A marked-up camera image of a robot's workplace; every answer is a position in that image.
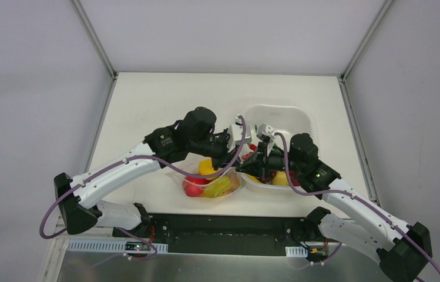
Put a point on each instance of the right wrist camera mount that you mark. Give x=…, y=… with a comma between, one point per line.
x=265, y=134

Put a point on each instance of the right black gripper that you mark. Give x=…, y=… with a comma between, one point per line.
x=261, y=165

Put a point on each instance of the yellow potato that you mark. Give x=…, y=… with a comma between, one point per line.
x=279, y=179

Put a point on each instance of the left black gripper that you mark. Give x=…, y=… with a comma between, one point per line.
x=228, y=154

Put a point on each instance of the purple grape bunch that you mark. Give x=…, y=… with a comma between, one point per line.
x=247, y=156

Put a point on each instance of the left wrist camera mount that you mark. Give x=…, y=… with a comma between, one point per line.
x=235, y=140

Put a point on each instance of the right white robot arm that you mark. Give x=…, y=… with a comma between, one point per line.
x=401, y=250

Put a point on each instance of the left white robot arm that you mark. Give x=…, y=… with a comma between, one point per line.
x=80, y=198

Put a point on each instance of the clear zip top bag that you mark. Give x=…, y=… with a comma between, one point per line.
x=190, y=165

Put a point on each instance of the yellow pear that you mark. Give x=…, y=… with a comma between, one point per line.
x=205, y=167

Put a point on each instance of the dark purple sweet potato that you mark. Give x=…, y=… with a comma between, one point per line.
x=294, y=180

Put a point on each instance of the large yellow banana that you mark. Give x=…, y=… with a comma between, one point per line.
x=253, y=179

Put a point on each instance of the white plastic basket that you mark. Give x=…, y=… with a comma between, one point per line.
x=289, y=121

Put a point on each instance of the red apple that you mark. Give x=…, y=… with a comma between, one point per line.
x=192, y=190

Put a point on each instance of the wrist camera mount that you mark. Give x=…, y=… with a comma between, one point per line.
x=265, y=134
x=235, y=140

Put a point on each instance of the red tomato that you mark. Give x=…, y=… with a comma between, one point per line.
x=196, y=181

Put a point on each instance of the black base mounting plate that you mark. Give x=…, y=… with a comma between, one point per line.
x=230, y=235

